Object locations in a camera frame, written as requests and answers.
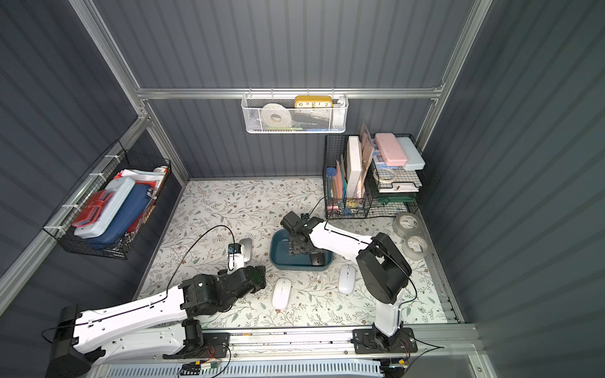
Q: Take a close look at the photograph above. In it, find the black ribbed logo mouse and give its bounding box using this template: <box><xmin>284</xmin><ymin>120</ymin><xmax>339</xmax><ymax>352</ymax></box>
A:
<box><xmin>310</xmin><ymin>253</ymin><xmax>326</xmax><ymax>267</ymax></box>

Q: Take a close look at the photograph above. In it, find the teal plastic storage box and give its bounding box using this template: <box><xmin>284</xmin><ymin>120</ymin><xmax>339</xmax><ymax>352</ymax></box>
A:
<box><xmin>269</xmin><ymin>229</ymin><xmax>333</xmax><ymax>272</ymax></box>

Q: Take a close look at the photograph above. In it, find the silver grey slim mouse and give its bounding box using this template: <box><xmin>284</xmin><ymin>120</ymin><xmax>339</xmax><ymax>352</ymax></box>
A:
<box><xmin>239</xmin><ymin>238</ymin><xmax>253</xmax><ymax>263</ymax></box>

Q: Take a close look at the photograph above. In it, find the white small mouse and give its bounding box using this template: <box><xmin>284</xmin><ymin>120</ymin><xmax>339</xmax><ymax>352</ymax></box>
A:
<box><xmin>272</xmin><ymin>278</ymin><xmax>291</xmax><ymax>310</ymax></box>

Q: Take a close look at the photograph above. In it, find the silver rimmed slim mouse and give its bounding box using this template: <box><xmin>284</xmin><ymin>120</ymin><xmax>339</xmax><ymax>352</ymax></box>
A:
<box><xmin>338</xmin><ymin>264</ymin><xmax>356</xmax><ymax>295</ymax></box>

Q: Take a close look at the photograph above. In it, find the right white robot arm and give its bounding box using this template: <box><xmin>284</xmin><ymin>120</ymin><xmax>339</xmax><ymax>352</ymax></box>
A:
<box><xmin>280</xmin><ymin>212</ymin><xmax>412</xmax><ymax>343</ymax></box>

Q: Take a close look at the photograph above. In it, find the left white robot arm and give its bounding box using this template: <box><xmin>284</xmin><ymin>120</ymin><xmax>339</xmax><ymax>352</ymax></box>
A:
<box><xmin>47</xmin><ymin>265</ymin><xmax>266</xmax><ymax>377</ymax></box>

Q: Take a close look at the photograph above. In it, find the white upright box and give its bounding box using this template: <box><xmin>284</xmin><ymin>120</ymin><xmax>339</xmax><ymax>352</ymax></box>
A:
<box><xmin>346</xmin><ymin>135</ymin><xmax>362</xmax><ymax>199</ymax></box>

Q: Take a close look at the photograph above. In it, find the clear tape roll far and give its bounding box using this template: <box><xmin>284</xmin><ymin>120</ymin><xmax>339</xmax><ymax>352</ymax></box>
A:
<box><xmin>392</xmin><ymin>212</ymin><xmax>421</xmax><ymax>239</ymax></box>

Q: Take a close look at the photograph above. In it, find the clear tape roll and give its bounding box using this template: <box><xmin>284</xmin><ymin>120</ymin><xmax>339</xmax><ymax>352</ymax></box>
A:
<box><xmin>392</xmin><ymin>212</ymin><xmax>421</xmax><ymax>239</ymax></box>
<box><xmin>403</xmin><ymin>236</ymin><xmax>429</xmax><ymax>261</ymax></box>

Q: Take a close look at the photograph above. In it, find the white tape roll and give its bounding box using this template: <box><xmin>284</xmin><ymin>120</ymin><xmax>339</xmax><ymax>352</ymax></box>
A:
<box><xmin>259</xmin><ymin>103</ymin><xmax>292</xmax><ymax>130</ymax></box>

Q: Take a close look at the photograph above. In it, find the clear tape roll near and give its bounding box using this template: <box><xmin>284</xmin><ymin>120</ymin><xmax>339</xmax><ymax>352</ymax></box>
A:
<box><xmin>403</xmin><ymin>236</ymin><xmax>429</xmax><ymax>261</ymax></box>

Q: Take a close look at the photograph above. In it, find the white hanging mesh basket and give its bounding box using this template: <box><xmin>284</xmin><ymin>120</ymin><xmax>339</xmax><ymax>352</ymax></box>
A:
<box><xmin>241</xmin><ymin>92</ymin><xmax>349</xmax><ymax>134</ymax></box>

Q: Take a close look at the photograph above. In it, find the pink pencil case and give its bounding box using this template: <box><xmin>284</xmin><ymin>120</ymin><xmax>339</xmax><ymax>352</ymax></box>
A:
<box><xmin>374</xmin><ymin>133</ymin><xmax>408</xmax><ymax>166</ymax></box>

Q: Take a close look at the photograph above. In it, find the yellow clock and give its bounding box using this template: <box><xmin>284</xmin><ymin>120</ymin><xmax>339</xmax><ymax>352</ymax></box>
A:
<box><xmin>294</xmin><ymin>94</ymin><xmax>333</xmax><ymax>110</ymax></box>

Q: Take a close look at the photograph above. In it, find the light blue pencil case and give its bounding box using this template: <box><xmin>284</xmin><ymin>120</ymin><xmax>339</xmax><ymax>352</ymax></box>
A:
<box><xmin>396</xmin><ymin>137</ymin><xmax>425</xmax><ymax>171</ymax></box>

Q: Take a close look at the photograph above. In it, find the white plastic case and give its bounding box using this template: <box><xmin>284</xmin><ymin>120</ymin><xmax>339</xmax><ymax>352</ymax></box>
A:
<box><xmin>74</xmin><ymin>177</ymin><xmax>135</xmax><ymax>239</ymax></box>

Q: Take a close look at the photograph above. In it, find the red pouch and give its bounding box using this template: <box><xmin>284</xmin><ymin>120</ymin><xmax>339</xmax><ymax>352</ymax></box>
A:
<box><xmin>72</xmin><ymin>190</ymin><xmax>113</xmax><ymax>228</ymax></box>

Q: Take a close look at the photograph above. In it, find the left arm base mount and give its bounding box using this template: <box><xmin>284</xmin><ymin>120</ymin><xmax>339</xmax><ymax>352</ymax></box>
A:
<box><xmin>162</xmin><ymin>332</ymin><xmax>231</xmax><ymax>360</ymax></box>

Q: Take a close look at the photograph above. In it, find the black wire desk organizer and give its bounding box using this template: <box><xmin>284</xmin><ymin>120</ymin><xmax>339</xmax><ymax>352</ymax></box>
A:
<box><xmin>323</xmin><ymin>134</ymin><xmax>425</xmax><ymax>220</ymax></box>

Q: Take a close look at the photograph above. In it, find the black wire side basket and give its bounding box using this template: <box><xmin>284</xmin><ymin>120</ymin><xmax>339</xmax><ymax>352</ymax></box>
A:
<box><xmin>43</xmin><ymin>142</ymin><xmax>172</xmax><ymax>260</ymax></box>

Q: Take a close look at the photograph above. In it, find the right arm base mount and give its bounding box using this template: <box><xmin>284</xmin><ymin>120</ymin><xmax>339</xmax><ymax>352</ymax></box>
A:
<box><xmin>350</xmin><ymin>328</ymin><xmax>418</xmax><ymax>354</ymax></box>

